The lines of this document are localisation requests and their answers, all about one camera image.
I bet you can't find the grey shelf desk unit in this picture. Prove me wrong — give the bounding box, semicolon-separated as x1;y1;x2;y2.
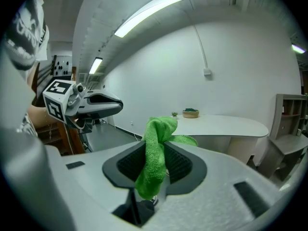
258;93;308;181

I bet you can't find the thin white cable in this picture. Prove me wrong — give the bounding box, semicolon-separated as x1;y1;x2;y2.
125;128;144;140

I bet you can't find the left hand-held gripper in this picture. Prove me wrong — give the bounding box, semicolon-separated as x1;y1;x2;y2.
42;79;124;129

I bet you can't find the silver fisheye camera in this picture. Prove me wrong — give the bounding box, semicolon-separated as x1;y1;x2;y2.
71;83;87;98

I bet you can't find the wooden staircase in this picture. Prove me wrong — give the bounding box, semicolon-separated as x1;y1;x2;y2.
32;61;85;155

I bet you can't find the green microfibre cloth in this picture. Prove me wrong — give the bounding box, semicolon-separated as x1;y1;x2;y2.
134;115;199;201

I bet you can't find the white wall conduit pipe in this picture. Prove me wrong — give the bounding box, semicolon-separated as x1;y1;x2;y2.
194;25;208;69

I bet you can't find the person's black white patterned shirt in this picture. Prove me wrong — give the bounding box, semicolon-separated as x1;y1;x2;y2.
4;0;50;137

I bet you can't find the white oval table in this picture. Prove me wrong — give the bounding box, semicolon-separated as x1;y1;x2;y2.
168;114;270;165

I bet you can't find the white board with black knobs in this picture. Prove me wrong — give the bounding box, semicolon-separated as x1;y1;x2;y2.
52;55;72;77

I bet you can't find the thin chain bracelet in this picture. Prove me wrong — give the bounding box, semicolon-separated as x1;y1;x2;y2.
44;109;52;141

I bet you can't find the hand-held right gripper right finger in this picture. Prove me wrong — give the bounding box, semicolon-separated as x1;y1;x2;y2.
164;141;208;197

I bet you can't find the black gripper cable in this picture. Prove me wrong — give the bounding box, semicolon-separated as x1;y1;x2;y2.
64;126;88;154

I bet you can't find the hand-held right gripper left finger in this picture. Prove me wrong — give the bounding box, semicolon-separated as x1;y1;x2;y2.
102;140;147;190

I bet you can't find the person's left forearm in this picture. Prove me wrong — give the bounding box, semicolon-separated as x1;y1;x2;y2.
26;103;60;128

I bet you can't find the woven straw basket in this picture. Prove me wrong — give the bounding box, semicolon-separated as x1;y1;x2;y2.
182;107;200;119

